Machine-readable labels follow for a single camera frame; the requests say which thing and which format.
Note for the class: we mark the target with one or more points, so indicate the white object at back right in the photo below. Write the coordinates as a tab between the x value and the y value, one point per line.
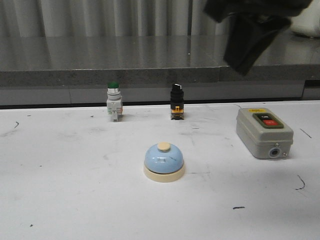
307	23

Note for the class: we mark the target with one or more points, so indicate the blue and cream call bell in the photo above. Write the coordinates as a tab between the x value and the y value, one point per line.
164	163

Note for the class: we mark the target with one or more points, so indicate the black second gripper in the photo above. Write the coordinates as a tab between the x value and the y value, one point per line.
254	25

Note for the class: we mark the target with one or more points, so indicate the grey stone counter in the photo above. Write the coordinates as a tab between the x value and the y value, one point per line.
71	71

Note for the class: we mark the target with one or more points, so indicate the green pushbutton switch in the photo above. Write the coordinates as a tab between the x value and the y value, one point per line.
114	101

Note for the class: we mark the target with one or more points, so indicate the grey on-off switch box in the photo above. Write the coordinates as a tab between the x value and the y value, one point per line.
264	134

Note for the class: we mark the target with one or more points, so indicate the black selector switch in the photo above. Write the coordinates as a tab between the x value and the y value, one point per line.
177	102

